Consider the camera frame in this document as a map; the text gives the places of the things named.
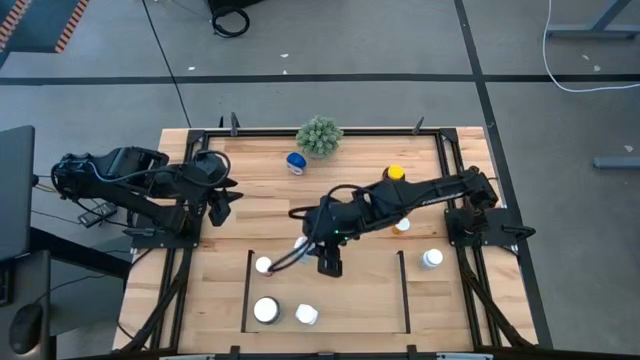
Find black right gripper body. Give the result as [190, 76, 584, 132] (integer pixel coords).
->
[302, 198, 362, 248]

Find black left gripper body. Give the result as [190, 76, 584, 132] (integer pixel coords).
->
[192, 149, 245, 198]

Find blue-capped bottle white label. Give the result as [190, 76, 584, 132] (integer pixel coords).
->
[285, 151, 308, 177]

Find orange bottle white cap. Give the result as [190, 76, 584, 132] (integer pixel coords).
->
[390, 216, 413, 237]

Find white medicine bottle blue label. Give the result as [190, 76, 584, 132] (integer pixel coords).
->
[292, 235, 317, 264]

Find white small cup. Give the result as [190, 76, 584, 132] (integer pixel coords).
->
[294, 302, 320, 327]

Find dark jar white lid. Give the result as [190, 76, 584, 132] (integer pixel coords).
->
[251, 295, 283, 327]

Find brown bottle yellow cap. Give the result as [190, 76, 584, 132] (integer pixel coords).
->
[381, 163, 408, 184]

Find green plant in patterned pot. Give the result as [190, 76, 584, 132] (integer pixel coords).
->
[295, 115, 345, 159]

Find black power adapter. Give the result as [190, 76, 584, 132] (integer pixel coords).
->
[76, 201, 119, 229]

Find black flat monitor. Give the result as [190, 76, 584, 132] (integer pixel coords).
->
[0, 124, 37, 262]

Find black computer mouse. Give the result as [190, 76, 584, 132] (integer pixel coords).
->
[8, 301, 46, 357]

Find dark mat orange striped edges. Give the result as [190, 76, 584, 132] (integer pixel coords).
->
[0, 0, 92, 55]

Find grey metal desk foot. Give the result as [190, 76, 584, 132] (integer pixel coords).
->
[592, 155, 640, 171]
[544, 0, 640, 41]

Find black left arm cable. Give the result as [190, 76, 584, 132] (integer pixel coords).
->
[88, 148, 233, 190]

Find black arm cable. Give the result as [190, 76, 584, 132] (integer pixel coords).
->
[88, 148, 233, 190]
[267, 183, 373, 275]

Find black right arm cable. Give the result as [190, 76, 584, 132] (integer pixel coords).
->
[267, 183, 373, 275]

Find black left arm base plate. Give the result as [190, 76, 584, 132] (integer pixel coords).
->
[130, 226, 202, 250]

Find black metal rig frame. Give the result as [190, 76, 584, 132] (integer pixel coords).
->
[112, 112, 540, 360]

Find coiled black cable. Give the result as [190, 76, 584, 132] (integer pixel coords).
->
[210, 4, 252, 39]

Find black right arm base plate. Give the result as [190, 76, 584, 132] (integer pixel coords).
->
[444, 206, 538, 249]

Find white floor cable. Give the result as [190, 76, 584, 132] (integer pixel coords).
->
[541, 0, 640, 94]

